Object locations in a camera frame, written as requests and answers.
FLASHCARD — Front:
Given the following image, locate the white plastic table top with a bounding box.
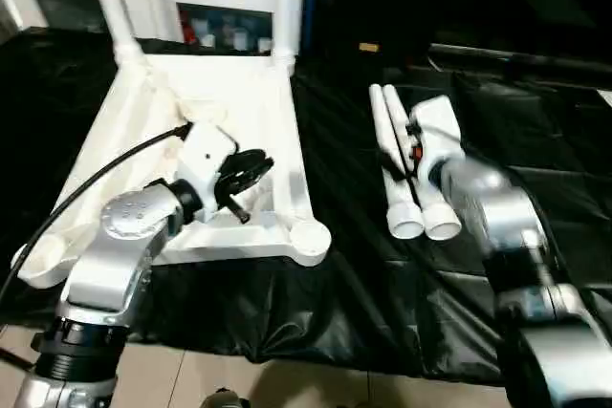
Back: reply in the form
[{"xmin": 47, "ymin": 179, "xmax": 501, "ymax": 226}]
[{"xmin": 10, "ymin": 50, "xmax": 333, "ymax": 290}]

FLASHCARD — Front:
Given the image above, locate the white plastic table leg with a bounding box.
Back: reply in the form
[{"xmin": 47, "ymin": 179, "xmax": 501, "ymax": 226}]
[
  {"xmin": 369, "ymin": 83, "xmax": 425, "ymax": 240},
  {"xmin": 273, "ymin": 0, "xmax": 309, "ymax": 70},
  {"xmin": 382, "ymin": 84, "xmax": 463, "ymax": 242},
  {"xmin": 88, "ymin": 0, "xmax": 144, "ymax": 63}
]

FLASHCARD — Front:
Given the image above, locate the black plastic mat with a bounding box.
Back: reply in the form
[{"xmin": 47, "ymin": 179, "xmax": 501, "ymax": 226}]
[{"xmin": 0, "ymin": 26, "xmax": 612, "ymax": 390}]

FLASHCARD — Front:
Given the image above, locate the black stand foot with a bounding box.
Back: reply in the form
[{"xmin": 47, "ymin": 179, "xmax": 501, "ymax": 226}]
[{"xmin": 0, "ymin": 346, "xmax": 34, "ymax": 371}]

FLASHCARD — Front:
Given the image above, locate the dark grey curtain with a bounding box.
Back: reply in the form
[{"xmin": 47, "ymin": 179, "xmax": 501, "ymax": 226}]
[{"xmin": 0, "ymin": 0, "xmax": 25, "ymax": 36}]

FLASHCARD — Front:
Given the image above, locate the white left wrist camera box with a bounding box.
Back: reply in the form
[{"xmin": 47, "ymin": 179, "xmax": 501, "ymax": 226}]
[{"xmin": 177, "ymin": 121, "xmax": 238, "ymax": 223}]

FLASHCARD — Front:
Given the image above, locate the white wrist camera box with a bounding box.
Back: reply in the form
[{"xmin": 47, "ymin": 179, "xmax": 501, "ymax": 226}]
[
  {"xmin": 406, "ymin": 95, "xmax": 468, "ymax": 175},
  {"xmin": 177, "ymin": 121, "xmax": 238, "ymax": 223}
]

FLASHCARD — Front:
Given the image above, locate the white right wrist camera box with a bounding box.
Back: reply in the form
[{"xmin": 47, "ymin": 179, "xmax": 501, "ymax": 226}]
[{"xmin": 406, "ymin": 95, "xmax": 468, "ymax": 175}]

